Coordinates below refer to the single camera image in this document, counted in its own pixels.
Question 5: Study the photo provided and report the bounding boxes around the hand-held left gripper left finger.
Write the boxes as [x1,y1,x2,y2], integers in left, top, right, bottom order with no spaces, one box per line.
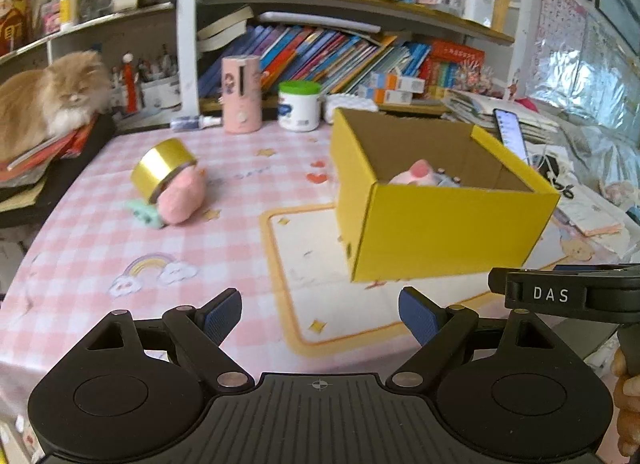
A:
[82,288,256,393]

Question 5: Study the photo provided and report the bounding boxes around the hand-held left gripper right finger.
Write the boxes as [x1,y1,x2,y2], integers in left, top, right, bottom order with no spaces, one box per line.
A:
[386,286,557,393]

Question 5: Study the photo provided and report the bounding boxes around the yellow cardboard box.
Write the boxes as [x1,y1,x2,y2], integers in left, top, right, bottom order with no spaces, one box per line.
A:
[330,107,561,284]

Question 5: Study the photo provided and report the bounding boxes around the round pink plush toy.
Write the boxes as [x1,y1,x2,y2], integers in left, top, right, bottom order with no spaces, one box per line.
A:
[155,167,207,224]

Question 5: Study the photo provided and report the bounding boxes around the mint green toy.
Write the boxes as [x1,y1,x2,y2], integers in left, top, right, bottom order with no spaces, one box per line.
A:
[124,197,166,230]

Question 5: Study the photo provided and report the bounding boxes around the pink plush pig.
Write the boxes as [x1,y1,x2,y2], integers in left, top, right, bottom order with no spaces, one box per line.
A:
[389,159,437,187]

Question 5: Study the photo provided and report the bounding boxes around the gold tape roll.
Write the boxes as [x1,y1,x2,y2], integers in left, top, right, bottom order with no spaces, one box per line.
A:
[130,139,199,204]

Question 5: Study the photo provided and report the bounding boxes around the person's right hand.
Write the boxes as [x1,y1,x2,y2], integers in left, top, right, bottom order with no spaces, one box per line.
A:
[611,346,640,458]

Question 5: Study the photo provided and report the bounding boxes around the loose pile of papers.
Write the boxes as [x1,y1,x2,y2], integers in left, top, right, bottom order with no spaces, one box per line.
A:
[550,184,632,241]

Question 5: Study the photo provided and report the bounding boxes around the pink checked tablecloth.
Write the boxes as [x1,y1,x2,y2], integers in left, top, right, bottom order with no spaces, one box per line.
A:
[0,116,640,447]

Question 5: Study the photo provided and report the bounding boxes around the black smartphone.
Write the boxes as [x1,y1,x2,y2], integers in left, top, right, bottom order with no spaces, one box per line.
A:
[493,108,529,165]

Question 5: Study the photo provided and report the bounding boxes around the small spray bottle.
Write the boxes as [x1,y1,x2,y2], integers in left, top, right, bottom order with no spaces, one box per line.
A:
[170,115,223,131]

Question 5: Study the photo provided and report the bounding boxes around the silver foil sheet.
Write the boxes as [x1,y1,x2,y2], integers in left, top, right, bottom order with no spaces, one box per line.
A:
[525,14,640,207]

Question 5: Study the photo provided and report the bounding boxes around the black electronic keyboard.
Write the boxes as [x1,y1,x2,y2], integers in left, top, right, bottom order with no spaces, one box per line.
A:
[0,114,119,231]

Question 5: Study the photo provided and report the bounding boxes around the stack of notebooks and papers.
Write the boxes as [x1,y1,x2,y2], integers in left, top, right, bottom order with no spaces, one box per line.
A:
[442,89,561,134]

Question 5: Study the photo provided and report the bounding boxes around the pink cylindrical appliance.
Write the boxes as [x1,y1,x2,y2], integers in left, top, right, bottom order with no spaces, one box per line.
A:
[221,55,263,134]

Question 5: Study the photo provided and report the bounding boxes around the white jar green lid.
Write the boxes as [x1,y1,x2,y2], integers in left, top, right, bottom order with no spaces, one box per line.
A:
[277,81,322,133]

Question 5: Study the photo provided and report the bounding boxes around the white scalloped paper tray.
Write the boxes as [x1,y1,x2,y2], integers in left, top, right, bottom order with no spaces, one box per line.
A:
[322,93,380,125]

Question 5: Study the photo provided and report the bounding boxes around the orange blue white carton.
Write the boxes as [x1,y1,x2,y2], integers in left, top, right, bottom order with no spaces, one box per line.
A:
[370,73,426,94]
[357,86,414,106]

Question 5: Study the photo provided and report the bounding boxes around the white holder of brushes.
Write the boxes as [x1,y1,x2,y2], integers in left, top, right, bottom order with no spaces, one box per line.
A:
[112,44,181,113]

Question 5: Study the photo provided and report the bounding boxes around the stack of red papers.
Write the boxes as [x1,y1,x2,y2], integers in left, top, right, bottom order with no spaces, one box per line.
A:
[0,114,101,186]

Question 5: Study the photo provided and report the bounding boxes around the red tassel charm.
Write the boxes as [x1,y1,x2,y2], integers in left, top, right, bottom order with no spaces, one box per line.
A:
[122,53,139,115]

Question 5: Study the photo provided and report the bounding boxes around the red boxed book set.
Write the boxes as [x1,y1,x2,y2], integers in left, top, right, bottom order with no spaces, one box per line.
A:
[425,41,486,96]

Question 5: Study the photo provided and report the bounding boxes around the white bookshelf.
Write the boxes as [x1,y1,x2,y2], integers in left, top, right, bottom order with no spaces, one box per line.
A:
[0,0,526,121]

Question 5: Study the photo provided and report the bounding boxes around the thick dark-cover book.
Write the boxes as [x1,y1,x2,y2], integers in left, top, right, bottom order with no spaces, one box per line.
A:
[197,6,254,40]
[197,26,251,54]

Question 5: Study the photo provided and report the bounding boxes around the slanted row of colourful books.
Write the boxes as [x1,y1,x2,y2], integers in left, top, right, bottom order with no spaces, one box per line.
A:
[200,24,434,96]

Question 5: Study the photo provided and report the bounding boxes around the fluffy orange white cat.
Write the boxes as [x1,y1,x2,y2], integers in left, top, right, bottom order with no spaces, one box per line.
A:
[0,50,114,163]

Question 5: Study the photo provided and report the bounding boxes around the white flat folder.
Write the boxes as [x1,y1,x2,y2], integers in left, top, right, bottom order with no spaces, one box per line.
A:
[257,11,384,35]

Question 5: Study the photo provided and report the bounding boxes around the white bottle yellow label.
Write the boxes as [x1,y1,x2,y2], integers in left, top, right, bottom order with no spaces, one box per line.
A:
[59,0,81,28]

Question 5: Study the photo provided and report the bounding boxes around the fortune god paper figure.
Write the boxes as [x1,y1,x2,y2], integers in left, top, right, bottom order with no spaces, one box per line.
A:
[0,0,34,58]

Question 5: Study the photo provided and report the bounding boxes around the white charger with cables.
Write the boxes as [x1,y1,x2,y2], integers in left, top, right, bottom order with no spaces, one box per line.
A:
[525,144,577,198]

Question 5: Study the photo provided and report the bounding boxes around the alphabet wall poster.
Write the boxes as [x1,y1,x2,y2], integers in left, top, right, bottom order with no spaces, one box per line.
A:
[537,0,591,96]

